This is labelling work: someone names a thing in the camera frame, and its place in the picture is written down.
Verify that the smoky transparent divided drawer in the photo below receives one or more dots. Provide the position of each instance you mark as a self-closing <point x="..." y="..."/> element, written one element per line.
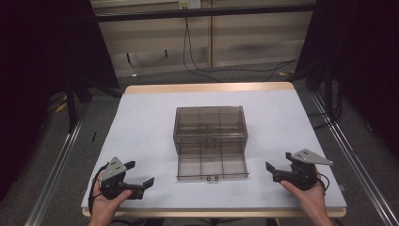
<point x="211" y="166"/>

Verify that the black horizontal bar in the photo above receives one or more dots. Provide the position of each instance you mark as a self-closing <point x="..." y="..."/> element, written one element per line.
<point x="204" y="13"/>

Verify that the yellow floor tape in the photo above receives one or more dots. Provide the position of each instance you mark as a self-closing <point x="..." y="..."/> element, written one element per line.
<point x="61" y="107"/>

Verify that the dark curtain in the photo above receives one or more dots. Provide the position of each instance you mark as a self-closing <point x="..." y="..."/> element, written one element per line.
<point x="40" y="78"/>
<point x="360" y="62"/>

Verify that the white table mat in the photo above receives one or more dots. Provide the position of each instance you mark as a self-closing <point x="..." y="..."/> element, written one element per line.
<point x="150" y="125"/>

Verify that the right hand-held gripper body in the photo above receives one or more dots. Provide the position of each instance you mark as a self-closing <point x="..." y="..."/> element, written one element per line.
<point x="301" y="174"/>

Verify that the smoky transparent drawer box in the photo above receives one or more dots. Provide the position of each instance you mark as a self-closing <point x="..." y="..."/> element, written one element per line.
<point x="210" y="128"/>

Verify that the white wall power outlet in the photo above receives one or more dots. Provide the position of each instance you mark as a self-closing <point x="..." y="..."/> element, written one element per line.
<point x="189" y="3"/>

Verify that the aluminium floor rail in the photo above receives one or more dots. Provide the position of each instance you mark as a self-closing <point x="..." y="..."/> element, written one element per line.
<point x="53" y="175"/>
<point x="354" y="157"/>

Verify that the person's left hand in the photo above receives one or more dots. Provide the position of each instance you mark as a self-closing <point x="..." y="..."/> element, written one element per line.
<point x="103" y="205"/>

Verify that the person's right hand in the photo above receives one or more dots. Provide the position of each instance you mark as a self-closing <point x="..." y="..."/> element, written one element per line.
<point x="309" y="201"/>

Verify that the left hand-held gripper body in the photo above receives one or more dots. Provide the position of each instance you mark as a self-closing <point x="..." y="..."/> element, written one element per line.
<point x="113" y="169"/>

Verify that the black metal stand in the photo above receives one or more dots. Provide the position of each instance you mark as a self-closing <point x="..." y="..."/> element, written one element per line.
<point x="71" y="103"/>
<point x="327" y="91"/>

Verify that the wooden table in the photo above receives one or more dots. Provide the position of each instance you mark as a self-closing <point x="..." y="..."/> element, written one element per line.
<point x="207" y="87"/>

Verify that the small black stick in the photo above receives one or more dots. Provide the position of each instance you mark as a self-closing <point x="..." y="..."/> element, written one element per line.
<point x="94" y="136"/>

